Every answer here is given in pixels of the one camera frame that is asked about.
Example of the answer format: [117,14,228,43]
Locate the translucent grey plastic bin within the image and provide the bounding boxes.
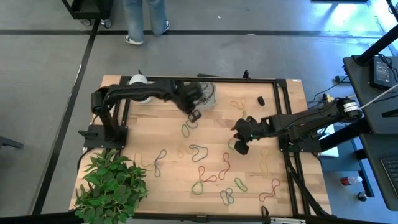
[195,81,218,111]

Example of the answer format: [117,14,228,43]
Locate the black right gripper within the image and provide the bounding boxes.
[231,116,271,156]

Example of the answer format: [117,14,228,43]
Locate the black wheeled cart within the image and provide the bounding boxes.
[61,0,114,29]

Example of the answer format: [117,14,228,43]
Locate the white dome camera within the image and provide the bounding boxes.
[128,73,154,105]

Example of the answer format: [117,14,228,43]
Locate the black aluminium table frame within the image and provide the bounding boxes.
[114,74,332,218]

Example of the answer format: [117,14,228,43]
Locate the bottle with red label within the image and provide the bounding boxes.
[340,175,364,187]

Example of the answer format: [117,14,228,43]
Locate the white paper sheet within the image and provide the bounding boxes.
[320,124,340,158]

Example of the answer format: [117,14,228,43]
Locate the white cable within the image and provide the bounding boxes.
[359,83,398,110]

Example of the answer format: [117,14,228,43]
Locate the black crossbar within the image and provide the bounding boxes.
[0,210,398,224]

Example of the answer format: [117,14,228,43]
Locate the white label strip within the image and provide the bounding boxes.
[269,217,306,224]

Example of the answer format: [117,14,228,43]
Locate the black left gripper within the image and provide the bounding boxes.
[172,81,205,123]

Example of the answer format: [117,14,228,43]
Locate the dark grey furniture leg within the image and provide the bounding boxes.
[0,135,25,151]

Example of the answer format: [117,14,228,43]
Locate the yellow rubber band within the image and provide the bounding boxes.
[177,143,194,159]
[259,147,277,180]
[229,97,248,119]
[133,152,155,171]

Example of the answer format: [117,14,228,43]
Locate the black desk support beam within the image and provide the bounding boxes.
[319,117,373,154]

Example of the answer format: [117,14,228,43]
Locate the person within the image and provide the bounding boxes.
[123,0,171,47]

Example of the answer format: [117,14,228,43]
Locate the black keyboard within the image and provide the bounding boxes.
[380,156,398,200]

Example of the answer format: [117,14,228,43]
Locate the black power brick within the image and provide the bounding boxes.
[369,56,393,91]

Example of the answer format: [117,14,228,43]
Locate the yellow extension cord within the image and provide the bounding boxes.
[322,93,340,105]

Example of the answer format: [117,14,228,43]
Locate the black diagonal post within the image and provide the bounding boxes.
[354,24,398,67]

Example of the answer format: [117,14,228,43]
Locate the green artificial plant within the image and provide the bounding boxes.
[73,147,149,224]

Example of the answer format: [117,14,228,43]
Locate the black plug with cable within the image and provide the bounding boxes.
[306,74,352,106]

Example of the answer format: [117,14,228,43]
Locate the black desk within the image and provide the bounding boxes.
[343,54,398,212]

